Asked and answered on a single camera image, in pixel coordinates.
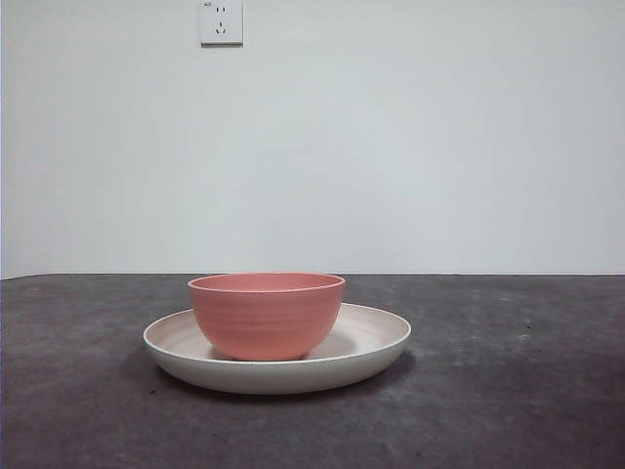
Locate red ribbed bowl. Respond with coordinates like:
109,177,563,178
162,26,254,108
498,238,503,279
187,273,347,362

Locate white wall socket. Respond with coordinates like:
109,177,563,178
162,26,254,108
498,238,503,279
199,0,244,49

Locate white round plate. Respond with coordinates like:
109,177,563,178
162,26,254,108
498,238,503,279
143,301,413,396

